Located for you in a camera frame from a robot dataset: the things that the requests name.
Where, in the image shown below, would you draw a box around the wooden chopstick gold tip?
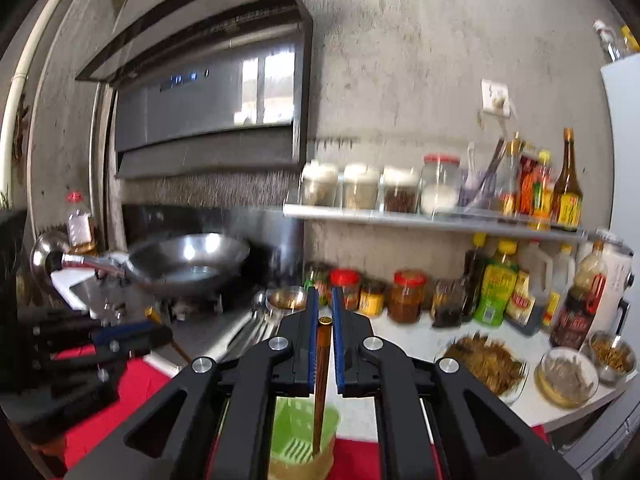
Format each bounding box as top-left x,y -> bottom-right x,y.
312,315 -> 333,455
144,306 -> 192,364

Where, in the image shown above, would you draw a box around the metal utensils on counter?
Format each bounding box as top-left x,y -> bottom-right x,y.
204,289 -> 281,363

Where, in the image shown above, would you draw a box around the red table cloth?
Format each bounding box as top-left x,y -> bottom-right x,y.
54,356 -> 551,480

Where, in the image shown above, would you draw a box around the green utensil holder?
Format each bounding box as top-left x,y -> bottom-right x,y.
268,398 -> 340,480

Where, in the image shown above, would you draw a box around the plate of food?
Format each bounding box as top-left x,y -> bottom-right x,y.
436,333 -> 529,405

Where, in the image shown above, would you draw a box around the black gas stove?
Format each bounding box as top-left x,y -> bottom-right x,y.
68,273 -> 265,358

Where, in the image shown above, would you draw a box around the steel pot lid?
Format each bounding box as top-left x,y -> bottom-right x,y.
29,230 -> 70,287

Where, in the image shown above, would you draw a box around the brown sauce jar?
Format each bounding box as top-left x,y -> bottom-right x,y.
387,269 -> 427,324

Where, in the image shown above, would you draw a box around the cooking oil bottle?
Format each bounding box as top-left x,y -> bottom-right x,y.
66,191 -> 98,256

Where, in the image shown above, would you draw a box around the small steel bowl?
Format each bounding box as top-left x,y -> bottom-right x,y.
266,286 -> 307,316

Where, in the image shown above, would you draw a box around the yellow bowl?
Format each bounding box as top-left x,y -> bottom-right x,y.
535,347 -> 600,408

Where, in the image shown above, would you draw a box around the steel wok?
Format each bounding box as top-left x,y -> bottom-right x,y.
58,233 -> 250,298

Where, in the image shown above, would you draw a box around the red lid jar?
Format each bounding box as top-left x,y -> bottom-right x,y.
330,268 -> 361,311

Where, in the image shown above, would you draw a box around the green sauce bottle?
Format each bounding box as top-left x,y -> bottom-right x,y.
474,240 -> 518,326

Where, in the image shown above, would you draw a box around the dark soy sauce bottle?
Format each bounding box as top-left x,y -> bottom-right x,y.
462,233 -> 487,322

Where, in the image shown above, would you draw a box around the red label dark bottle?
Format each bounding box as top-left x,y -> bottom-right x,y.
550,240 -> 608,351

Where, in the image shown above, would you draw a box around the white vinegar jug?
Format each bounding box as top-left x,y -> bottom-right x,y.
506,240 -> 553,337

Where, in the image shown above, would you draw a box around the steel bowl right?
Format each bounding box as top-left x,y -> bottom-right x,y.
587,332 -> 637,386

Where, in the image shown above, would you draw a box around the tall brown sauce bottle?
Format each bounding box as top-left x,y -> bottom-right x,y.
551,128 -> 582,231

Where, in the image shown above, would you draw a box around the range hood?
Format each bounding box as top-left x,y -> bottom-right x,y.
78,0 -> 314,180

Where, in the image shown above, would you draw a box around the wall shelf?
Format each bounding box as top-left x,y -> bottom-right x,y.
282,204 -> 587,244

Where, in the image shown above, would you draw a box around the wall power socket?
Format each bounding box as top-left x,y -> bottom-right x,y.
480,79 -> 512,118

